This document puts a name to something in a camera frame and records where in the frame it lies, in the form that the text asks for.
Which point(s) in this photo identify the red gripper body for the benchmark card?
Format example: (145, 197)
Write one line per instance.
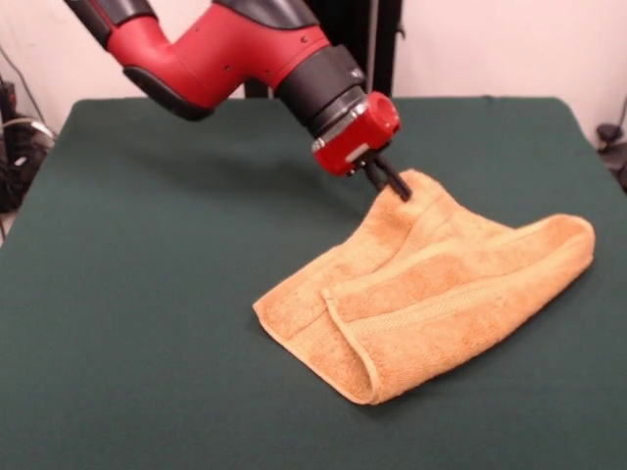
(357, 142)

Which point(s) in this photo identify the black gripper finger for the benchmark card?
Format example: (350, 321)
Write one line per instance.
(399, 183)
(376, 178)

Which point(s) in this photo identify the tan terry towel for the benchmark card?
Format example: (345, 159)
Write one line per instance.
(416, 303)

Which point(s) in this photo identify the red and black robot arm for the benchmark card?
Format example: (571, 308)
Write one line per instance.
(220, 54)

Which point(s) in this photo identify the tall black metal rack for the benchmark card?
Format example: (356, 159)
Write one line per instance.
(387, 49)

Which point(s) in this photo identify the dark green table cloth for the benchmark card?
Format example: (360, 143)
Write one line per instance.
(147, 343)

